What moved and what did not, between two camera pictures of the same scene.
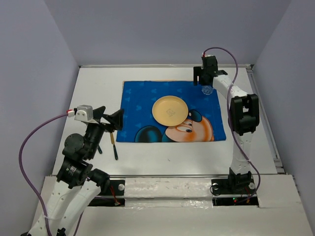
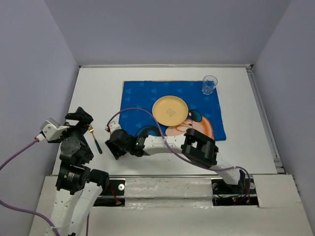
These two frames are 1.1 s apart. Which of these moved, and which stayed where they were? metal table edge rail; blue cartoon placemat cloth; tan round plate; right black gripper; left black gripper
Moved: right black gripper; left black gripper
Stayed: metal table edge rail; blue cartoon placemat cloth; tan round plate
